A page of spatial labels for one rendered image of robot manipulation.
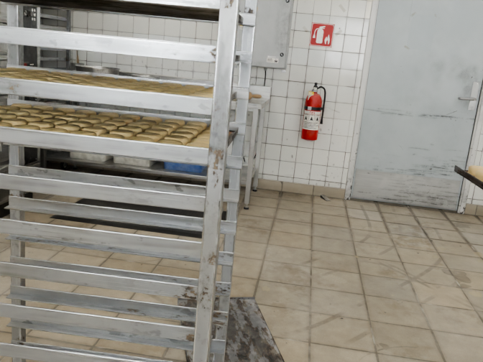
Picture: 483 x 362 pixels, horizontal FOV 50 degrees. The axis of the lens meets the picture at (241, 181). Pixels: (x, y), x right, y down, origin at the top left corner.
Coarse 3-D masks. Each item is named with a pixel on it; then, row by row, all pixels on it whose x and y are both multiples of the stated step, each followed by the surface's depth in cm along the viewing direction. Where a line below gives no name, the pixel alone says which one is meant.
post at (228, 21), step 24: (216, 48) 86; (216, 72) 87; (216, 96) 88; (216, 120) 89; (216, 144) 90; (216, 168) 91; (216, 192) 92; (216, 216) 93; (216, 240) 94; (216, 264) 96
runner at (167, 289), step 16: (0, 272) 102; (16, 272) 102; (32, 272) 102; (48, 272) 101; (64, 272) 101; (80, 272) 101; (112, 288) 101; (128, 288) 101; (144, 288) 100; (160, 288) 100; (176, 288) 100; (192, 288) 100
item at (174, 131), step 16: (0, 112) 119; (16, 112) 118; (32, 112) 124; (48, 112) 123; (64, 112) 127; (80, 112) 129; (32, 128) 100; (48, 128) 101; (64, 128) 104; (80, 128) 110; (96, 128) 106; (112, 128) 111; (128, 128) 110; (144, 128) 116; (160, 128) 115; (176, 128) 122; (192, 128) 119; (208, 128) 121; (192, 144) 98; (208, 144) 100
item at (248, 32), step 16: (256, 0) 127; (256, 16) 129; (240, 64) 130; (240, 80) 131; (240, 112) 133; (240, 144) 135; (240, 176) 137; (224, 240) 141; (224, 272) 144; (224, 304) 146; (224, 336) 148; (224, 352) 151
